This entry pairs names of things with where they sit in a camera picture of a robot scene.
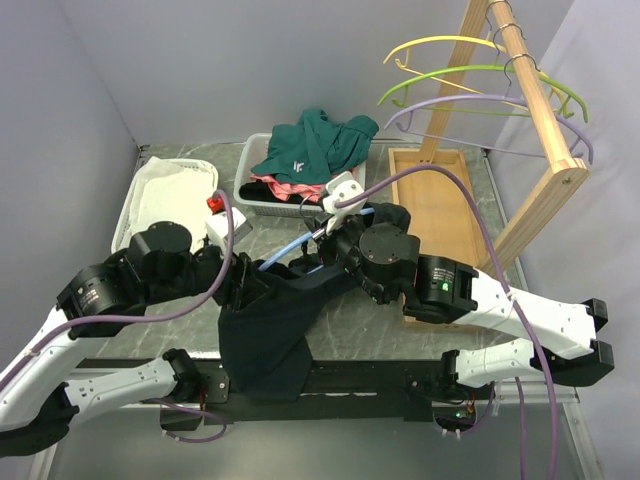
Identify white laundry basket with clothes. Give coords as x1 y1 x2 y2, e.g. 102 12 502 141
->
234 133 367 217

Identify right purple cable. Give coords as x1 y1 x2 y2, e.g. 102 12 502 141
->
337 166 560 480

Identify white basket with cloth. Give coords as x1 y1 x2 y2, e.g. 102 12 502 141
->
110 157 220 256

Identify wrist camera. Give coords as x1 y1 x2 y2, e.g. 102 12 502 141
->
319 171 367 235
205 190 252 250

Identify white cloth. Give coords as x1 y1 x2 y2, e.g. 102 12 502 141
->
115 156 217 241

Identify blue hanger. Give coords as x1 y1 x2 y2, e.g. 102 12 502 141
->
258 191 372 272

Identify teal garment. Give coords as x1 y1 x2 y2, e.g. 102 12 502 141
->
251 109 379 185

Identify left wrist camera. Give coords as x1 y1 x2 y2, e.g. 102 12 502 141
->
205 190 252 250

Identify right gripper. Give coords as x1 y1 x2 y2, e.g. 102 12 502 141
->
306 207 391 304

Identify yellow hanger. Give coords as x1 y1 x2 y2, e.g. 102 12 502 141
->
384 35 574 119

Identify pink garment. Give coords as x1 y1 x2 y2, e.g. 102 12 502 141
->
250 174 325 202

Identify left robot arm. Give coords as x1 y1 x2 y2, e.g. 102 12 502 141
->
1 214 247 457

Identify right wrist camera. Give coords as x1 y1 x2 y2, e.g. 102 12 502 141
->
319 171 367 235

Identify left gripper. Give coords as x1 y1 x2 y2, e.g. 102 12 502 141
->
145 236 272 311

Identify purple hanger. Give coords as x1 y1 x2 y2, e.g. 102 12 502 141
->
384 94 595 165

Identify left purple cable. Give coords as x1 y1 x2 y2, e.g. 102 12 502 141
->
0 188 236 445

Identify wooden hanger rack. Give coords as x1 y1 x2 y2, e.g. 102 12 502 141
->
388 0 591 332

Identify green hanger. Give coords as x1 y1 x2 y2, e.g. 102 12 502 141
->
377 64 589 123

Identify dark navy shorts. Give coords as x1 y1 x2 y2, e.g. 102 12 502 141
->
217 202 414 406

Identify purple cable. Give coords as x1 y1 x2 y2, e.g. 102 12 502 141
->
0 188 236 445
337 166 560 480

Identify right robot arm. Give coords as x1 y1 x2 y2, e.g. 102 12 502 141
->
312 217 615 399

